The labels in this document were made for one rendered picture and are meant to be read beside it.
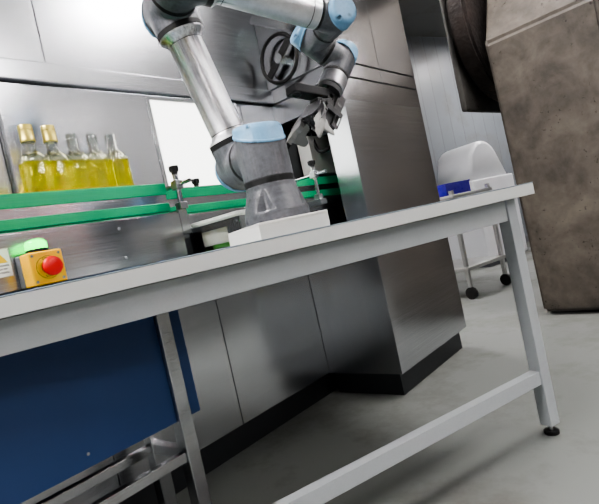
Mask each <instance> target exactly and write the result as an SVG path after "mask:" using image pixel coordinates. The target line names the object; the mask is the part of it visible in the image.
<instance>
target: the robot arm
mask: <svg viewBox="0 0 599 504"><path fill-rule="evenodd" d="M215 5H220V6H224V7H228V8H232V9H236V10H239V11H243V12H247V13H251V14H254V15H258V16H262V17H266V18H270V19H273V20H277V21H281V22H285V23H289V24H292V25H296V28H295V30H294V31H293V33H292V35H291V38H290V42H291V44H292V45H294V46H295V47H296V48H297V49H299V51H300V52H303V53H304V54H305V55H307V56H308V57H310V58H311V59H312V60H314V61H315V62H317V63H318V64H319V65H321V66H322V67H324V70H323V72H322V75H321V77H320V79H319V82H318V86H314V85H309V84H303V83H298V82H295V83H293V84H292V85H290V86H288V87H287V88H286V89H285V90H286V96H287V97H291V98H297V99H304V100H310V104H309V105H308V106H307V107H306V108H305V110H304V112H303V113H302V114H301V116H300V117H299V118H298V119H297V121H296V122H295V124H294V126H293V128H292V130H291V132H290V134H289V136H288V138H287V141H286V139H285V137H286V135H285V134H284V131H283V128H282V125H281V124H280V123H279V122H277V121H262V122H255V123H250V124H245V125H242V123H241V121H240V119H239V117H238V115H237V112H236V110H235V108H234V106H233V104H232V102H231V100H230V97H229V95H228V93H227V91H226V89H225V87H224V84H223V82H222V80H221V78H220V76H219V74H218V71H217V69H216V67H215V65H214V63H213V61H212V58H211V56H210V54H209V52H208V50H207V48H206V45H205V43H204V41H203V39H202V37H201V35H202V32H203V29H204V27H203V24H202V22H201V20H200V18H199V16H198V14H197V11H196V9H195V8H196V6H206V7H209V8H212V7H214V6H215ZM141 17H142V21H143V24H144V26H145V28H146V30H147V31H148V32H149V34H150V35H151V36H153V37H154V38H156V39H157V40H158V42H159V44H160V46H161V47H162V48H165V49H167V50H169V51H170V52H171V54H172V57H173V59H174V61H175V63H176V65H177V67H178V69H179V71H180V73H181V76H182V78H183V80H184V82H185V84H186V86H187V88H188V90H189V93H190V95H191V97H192V99H193V101H194V103H195V105H196V107H197V109H198V112H199V114H200V116H201V118H202V120H203V122H204V124H205V126H206V128H207V131H208V133H209V135H210V137H211V139H212V140H211V144H210V147H209V149H210V151H211V153H212V155H213V158H214V160H215V175H216V177H217V179H218V181H219V182H220V184H221V185H222V186H224V187H225V188H226V189H228V190H231V191H234V192H244V191H246V209H245V224H246V227H249V226H252V225H254V224H257V223H259V222H261V221H263V222H266V221H271V220H276V219H281V218H286V217H291V216H296V215H301V214H306V213H310V209H309V205H308V203H307V202H306V200H305V198H304V197H303V195H302V193H301V191H300V190H299V188H298V186H297V185H296V182H295V178H294V174H293V169H292V165H291V161H290V156H289V152H288V149H289V148H290V147H291V145H292V143H294V144H296V145H299V146H301V147H306V146H307V145H308V139H307V137H306V135H307V133H308V132H309V129H310V128H309V126H308V125H307V124H305V123H306V122H308V124H309V125H310V126H311V127H312V128H311V129H312V130H313V131H314V132H315V133H316V135H317V136H318V138H319V139H320V138H321V136H322V135H324V134H327V133H329V134H331V135H333V136H334V135H335V133H334V129H336V130H337V129H338V127H339V124H340V122H341V120H342V117H343V114H342V113H341V111H342V109H343V106H344V104H345V101H346V99H345V98H344V97H343V96H341V95H342V94H343V92H344V90H345V87H346V85H347V82H348V79H349V77H350V74H351V72H352V70H353V68H354V66H355V63H356V60H357V56H358V49H357V47H356V45H355V44H354V43H353V42H351V41H347V40H346V39H341V40H338V41H337V42H336V41H335V39H336V38H337V37H338V36H339V35H340V34H342V33H343V32H344V31H345V30H347V29H348V28H349V26H350V25H351V24H352V23H353V21H354V20H355V18H356V7H355V4H354V3H353V1H352V0H142V4H141ZM339 118H340V120H339ZM338 120H339V123H338ZM337 123H338V125H337Z"/></svg>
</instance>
